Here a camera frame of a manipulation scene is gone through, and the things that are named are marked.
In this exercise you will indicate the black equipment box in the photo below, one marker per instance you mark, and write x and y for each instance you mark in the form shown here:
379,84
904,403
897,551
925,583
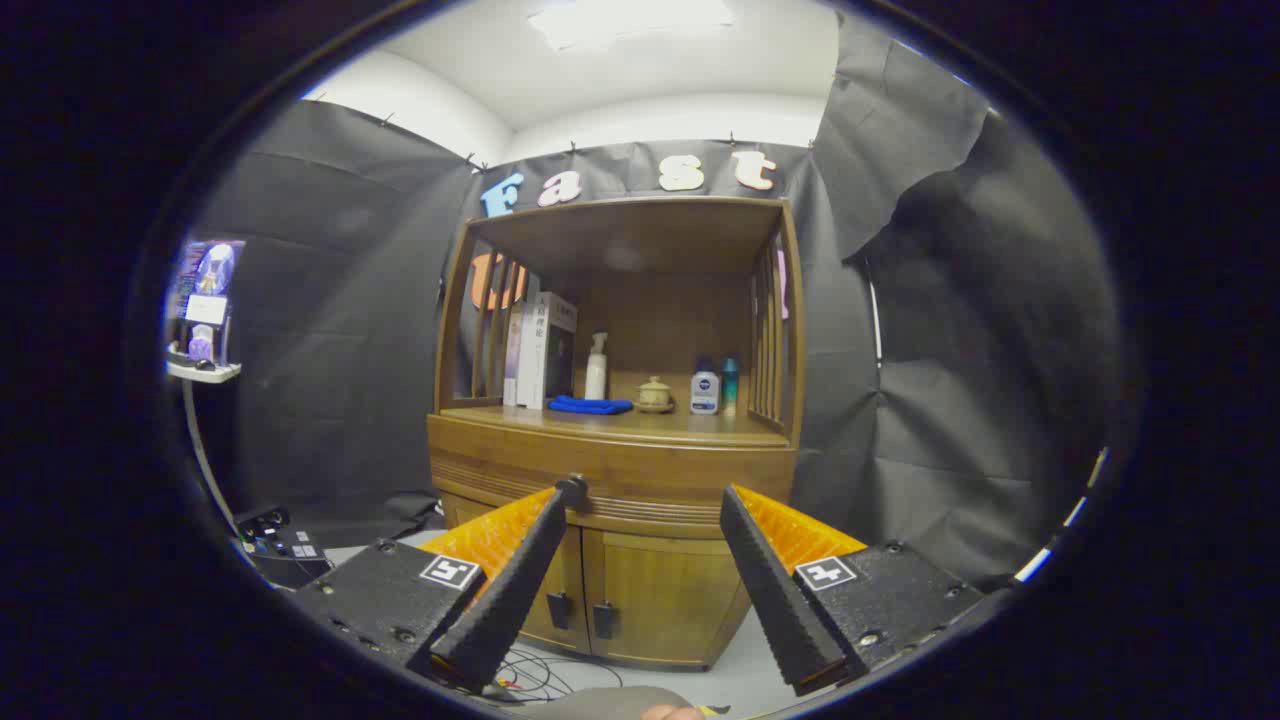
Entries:
280,550

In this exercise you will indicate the beige lidded teacup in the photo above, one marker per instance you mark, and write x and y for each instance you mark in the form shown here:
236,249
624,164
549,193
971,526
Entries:
655,395

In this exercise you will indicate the white lotion bottle blue cap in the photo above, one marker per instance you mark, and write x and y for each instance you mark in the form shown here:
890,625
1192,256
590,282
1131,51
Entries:
704,395

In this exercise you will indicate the white pump bottle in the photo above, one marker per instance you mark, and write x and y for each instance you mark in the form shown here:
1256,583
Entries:
596,380

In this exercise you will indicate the thick white book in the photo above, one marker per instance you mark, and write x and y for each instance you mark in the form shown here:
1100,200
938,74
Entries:
540,350

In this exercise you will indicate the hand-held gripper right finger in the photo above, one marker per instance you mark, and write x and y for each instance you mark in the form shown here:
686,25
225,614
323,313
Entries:
770,600

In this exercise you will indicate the wooden cabinet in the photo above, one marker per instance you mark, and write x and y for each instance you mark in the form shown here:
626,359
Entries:
640,235

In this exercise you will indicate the wooden countertop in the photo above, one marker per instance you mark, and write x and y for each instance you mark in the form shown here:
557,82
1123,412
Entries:
680,425

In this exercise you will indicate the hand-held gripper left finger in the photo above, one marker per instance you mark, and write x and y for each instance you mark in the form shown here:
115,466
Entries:
520,580

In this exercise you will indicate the blue cloth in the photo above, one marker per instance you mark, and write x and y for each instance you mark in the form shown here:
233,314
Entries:
590,405

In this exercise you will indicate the black backdrop cloth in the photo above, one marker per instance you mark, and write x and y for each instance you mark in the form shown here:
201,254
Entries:
340,300

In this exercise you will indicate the teal bottle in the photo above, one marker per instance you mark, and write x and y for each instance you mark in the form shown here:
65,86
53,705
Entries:
730,385

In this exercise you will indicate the white stand pole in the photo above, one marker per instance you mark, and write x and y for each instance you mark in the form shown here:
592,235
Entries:
197,440

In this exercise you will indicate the white shelf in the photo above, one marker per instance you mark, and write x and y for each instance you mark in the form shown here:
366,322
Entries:
205,375

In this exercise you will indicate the thin pale purple book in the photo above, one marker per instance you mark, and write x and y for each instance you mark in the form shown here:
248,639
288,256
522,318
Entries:
512,360

